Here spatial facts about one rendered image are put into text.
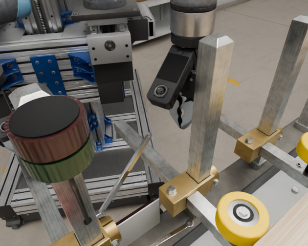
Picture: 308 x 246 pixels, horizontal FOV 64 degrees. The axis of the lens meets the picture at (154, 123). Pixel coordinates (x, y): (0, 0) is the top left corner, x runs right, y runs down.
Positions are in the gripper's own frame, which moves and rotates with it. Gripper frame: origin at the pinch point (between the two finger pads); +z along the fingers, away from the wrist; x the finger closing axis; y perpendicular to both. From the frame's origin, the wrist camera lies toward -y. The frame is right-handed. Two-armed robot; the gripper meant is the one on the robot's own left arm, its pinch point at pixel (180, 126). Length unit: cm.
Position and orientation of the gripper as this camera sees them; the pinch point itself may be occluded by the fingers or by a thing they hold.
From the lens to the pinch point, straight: 54.9
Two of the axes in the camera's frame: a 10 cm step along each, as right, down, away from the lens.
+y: 5.4, -5.5, 6.4
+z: 0.3, 7.7, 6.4
